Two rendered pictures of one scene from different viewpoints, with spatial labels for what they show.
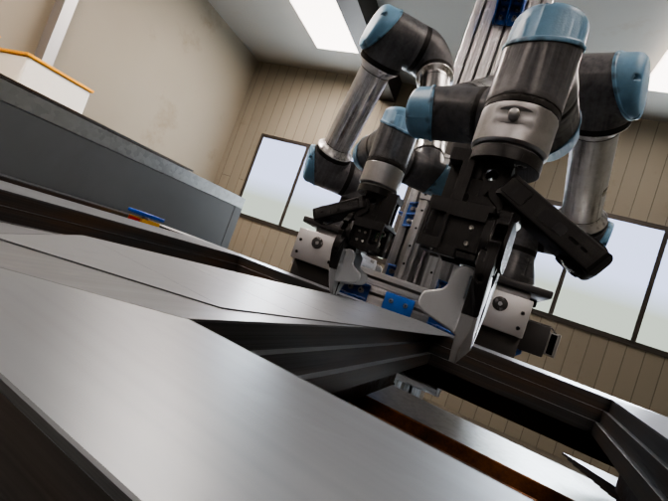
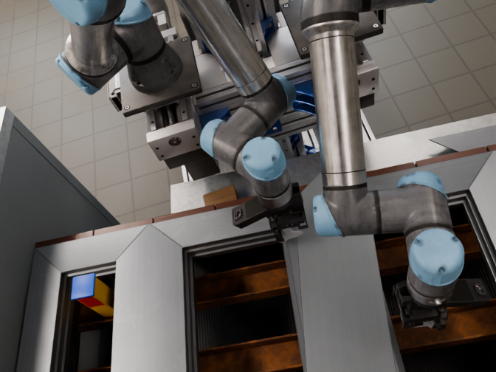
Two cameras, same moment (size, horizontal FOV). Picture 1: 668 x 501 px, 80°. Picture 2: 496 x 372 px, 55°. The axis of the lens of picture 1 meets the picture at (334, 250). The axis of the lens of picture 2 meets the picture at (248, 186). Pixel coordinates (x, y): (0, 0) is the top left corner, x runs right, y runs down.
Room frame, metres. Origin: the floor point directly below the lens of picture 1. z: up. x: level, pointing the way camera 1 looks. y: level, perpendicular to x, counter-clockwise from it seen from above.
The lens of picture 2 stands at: (0.22, 0.14, 1.92)
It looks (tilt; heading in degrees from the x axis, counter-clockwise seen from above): 56 degrees down; 346
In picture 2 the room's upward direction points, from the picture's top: 23 degrees counter-clockwise
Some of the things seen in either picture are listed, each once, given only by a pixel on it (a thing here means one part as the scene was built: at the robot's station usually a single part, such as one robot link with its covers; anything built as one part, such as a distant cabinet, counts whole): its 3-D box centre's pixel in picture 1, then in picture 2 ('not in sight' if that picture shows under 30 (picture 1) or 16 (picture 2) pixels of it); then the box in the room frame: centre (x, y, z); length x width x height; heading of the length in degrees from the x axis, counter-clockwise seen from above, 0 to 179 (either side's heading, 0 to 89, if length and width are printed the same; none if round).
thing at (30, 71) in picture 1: (41, 86); not in sight; (2.68, 2.25, 1.41); 0.46 x 0.38 x 0.25; 159
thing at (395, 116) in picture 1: (394, 141); (265, 166); (0.73, -0.04, 1.17); 0.09 x 0.08 x 0.11; 16
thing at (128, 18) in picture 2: (361, 184); (129, 26); (1.29, -0.01, 1.20); 0.13 x 0.12 x 0.14; 106
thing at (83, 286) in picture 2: (145, 217); (84, 287); (0.95, 0.45, 0.88); 0.06 x 0.06 x 0.02; 63
